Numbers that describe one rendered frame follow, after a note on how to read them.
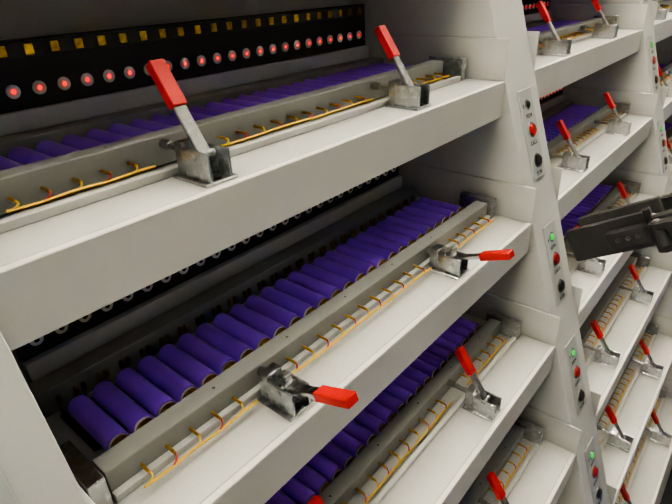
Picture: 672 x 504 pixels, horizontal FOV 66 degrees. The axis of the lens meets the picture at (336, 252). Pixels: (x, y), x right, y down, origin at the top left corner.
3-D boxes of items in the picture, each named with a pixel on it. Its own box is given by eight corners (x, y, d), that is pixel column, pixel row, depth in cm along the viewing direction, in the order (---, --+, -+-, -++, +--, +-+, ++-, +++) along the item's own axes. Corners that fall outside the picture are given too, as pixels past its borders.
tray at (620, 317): (667, 286, 129) (682, 237, 122) (590, 436, 89) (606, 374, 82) (582, 263, 141) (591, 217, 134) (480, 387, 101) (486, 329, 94)
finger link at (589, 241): (662, 241, 43) (660, 244, 42) (579, 258, 48) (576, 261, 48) (649, 208, 43) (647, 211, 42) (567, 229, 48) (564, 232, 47)
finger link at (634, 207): (657, 198, 44) (659, 195, 45) (577, 219, 50) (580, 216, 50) (669, 229, 45) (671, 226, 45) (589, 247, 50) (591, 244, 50)
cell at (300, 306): (272, 297, 56) (317, 318, 52) (260, 305, 55) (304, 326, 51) (271, 283, 55) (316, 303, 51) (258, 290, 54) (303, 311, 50)
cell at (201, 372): (176, 355, 48) (221, 385, 44) (159, 366, 47) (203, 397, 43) (173, 340, 47) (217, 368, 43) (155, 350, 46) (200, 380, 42)
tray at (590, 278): (658, 214, 124) (673, 158, 118) (572, 338, 84) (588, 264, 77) (571, 197, 136) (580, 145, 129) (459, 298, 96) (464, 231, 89)
